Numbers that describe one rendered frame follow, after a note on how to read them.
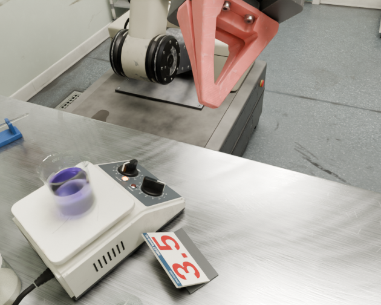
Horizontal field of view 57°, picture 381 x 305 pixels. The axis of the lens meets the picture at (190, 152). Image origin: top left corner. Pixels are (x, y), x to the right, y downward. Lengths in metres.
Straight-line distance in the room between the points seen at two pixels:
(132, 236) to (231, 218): 0.15
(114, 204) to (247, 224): 0.20
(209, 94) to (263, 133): 1.58
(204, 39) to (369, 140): 1.70
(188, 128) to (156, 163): 0.68
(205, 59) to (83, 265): 0.30
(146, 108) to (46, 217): 0.99
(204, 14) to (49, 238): 0.31
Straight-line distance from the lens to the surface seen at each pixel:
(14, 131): 0.76
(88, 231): 0.44
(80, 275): 0.46
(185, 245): 0.51
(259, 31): 0.28
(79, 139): 0.71
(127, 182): 0.52
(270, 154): 1.72
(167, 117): 1.35
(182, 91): 1.46
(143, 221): 0.48
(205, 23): 0.26
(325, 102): 2.11
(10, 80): 2.29
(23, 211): 0.50
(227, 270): 0.49
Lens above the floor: 1.19
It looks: 44 degrees down
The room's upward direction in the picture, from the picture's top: 5 degrees counter-clockwise
